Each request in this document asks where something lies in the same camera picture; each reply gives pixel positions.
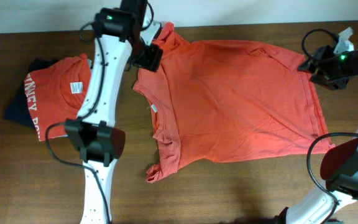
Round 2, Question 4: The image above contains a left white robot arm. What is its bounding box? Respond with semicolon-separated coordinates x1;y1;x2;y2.
65;6;163;223

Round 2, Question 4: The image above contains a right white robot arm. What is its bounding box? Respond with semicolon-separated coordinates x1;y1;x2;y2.
273;28;358;224

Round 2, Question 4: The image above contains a folded orange printed t-shirt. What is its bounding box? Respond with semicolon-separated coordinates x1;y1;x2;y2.
24;54;91;141

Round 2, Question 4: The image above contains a folded navy garment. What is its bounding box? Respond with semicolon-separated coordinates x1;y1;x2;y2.
4;58;58;129

